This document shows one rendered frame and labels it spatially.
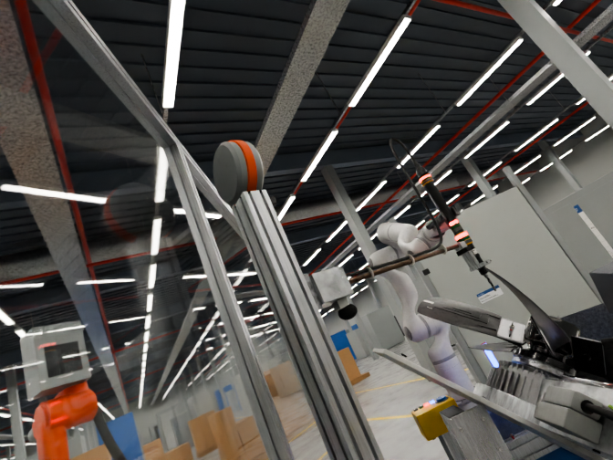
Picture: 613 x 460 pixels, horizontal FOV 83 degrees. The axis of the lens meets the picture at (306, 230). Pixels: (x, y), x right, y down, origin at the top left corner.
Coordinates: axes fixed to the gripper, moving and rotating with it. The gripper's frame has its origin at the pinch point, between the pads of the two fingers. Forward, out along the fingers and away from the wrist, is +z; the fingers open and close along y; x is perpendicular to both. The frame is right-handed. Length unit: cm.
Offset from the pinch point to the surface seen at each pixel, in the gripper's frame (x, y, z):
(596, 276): -42, -57, -36
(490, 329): -37.4, 11.1, 8.0
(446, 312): -28.4, 18.2, 2.9
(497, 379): -48, 18, 13
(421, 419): -60, 36, -31
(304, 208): 381, -29, -896
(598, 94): 106, -349, -249
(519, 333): -41.5, 4.4, 8.5
